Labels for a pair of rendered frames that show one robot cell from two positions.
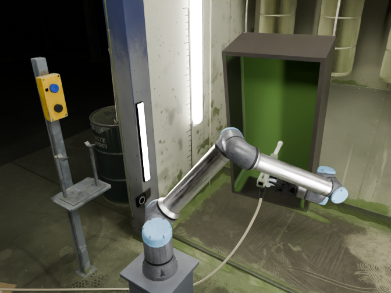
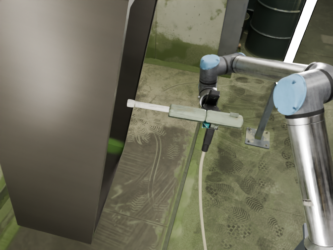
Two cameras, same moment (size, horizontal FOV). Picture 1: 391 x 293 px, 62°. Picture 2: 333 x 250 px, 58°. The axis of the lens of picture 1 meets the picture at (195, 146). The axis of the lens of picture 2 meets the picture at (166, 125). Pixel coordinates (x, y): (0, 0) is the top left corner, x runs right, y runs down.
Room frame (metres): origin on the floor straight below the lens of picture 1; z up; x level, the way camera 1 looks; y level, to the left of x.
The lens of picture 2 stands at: (2.15, 0.36, 1.86)
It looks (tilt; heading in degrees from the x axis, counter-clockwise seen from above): 45 degrees down; 248
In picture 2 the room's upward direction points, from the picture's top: 3 degrees clockwise
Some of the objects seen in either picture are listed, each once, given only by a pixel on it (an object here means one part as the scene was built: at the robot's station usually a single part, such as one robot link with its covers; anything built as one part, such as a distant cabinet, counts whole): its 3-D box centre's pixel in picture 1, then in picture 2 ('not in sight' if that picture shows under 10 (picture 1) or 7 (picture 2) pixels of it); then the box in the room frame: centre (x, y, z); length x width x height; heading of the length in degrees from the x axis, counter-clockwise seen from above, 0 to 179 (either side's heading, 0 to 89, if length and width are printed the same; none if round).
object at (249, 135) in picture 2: not in sight; (257, 137); (0.77, -0.98, 0.01); 0.20 x 0.20 x 0.01; 56
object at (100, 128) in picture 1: (124, 154); not in sight; (2.97, 0.73, 0.44); 0.59 x 0.58 x 0.89; 36
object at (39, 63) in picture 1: (66, 181); not in sight; (1.86, 0.87, 0.82); 0.06 x 0.06 x 1.64; 56
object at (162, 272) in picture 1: (159, 260); not in sight; (1.28, 0.20, 0.69); 0.19 x 0.19 x 0.10
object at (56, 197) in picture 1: (81, 192); not in sight; (1.79, 0.75, 0.78); 0.31 x 0.23 x 0.01; 146
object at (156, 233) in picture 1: (157, 239); not in sight; (1.29, 0.20, 0.83); 0.17 x 0.15 x 0.18; 4
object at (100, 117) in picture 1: (119, 115); not in sight; (2.98, 0.73, 0.86); 0.54 x 0.54 x 0.01
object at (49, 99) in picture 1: (52, 97); not in sight; (1.83, 0.83, 1.42); 0.12 x 0.06 x 0.26; 146
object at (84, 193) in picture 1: (78, 171); not in sight; (1.77, 0.74, 0.95); 0.26 x 0.15 x 0.32; 146
